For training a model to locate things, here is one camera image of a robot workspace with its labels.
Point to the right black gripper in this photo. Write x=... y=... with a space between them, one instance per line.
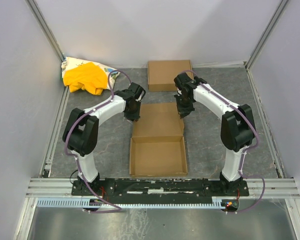
x=185 y=107

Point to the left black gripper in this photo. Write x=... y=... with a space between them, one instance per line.
x=132 y=115

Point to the cardboard box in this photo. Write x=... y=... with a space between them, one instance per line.
x=157 y=144
x=161 y=74

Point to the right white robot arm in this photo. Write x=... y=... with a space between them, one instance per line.
x=237 y=121

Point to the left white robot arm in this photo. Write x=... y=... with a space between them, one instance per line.
x=81 y=132

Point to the folded cardboard box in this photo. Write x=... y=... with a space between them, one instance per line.
x=161 y=74

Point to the yellow cloth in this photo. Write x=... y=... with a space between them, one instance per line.
x=87 y=77

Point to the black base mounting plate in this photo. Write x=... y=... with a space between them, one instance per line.
x=167 y=191

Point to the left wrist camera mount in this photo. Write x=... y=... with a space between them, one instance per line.
x=140 y=95

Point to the right aluminium corner post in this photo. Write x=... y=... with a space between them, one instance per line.
x=279 y=10

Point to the aluminium corner post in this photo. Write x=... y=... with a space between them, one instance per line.
x=279 y=10
x=37 y=13

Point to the left aluminium corner post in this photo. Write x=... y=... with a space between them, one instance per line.
x=37 y=13

